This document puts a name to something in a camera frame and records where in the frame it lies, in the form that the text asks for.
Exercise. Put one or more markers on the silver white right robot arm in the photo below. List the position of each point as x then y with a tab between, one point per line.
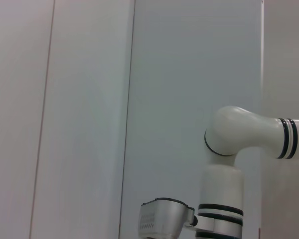
226	132

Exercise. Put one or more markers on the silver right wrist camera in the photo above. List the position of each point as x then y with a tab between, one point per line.
162	216

